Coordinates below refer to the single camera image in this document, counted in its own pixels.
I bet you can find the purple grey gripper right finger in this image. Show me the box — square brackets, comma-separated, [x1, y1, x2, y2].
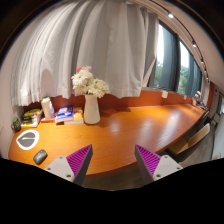
[135, 145, 182, 185]

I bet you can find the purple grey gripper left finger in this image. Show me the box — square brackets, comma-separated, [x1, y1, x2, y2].
[45, 145, 93, 186]

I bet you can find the grey computer mouse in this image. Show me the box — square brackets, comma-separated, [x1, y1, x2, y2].
[33, 149, 48, 165]

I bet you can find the yellow book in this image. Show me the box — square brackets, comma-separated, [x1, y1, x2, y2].
[64, 107, 84, 125]

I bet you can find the white ceramic vase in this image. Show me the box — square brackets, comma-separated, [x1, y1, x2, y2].
[84, 95, 100, 124]

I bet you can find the blue book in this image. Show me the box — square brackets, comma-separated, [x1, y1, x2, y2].
[55, 106, 74, 123]

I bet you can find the beige chair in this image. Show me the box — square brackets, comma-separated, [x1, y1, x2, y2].
[167, 123, 210, 159]

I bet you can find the stack of yellow books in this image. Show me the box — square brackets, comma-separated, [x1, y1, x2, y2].
[21, 108, 43, 128]

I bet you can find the white paper cup stack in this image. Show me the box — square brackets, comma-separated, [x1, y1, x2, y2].
[41, 97, 50, 118]

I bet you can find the dark green mug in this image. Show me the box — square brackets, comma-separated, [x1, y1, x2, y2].
[11, 117, 21, 132]

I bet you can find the white flower bouquet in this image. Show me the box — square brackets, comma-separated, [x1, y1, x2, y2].
[71, 66, 109, 98]

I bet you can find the white curtain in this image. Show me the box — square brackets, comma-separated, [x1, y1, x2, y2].
[11, 0, 159, 106]

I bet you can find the window with dark frame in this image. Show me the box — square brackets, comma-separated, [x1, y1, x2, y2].
[147, 22, 202, 97]

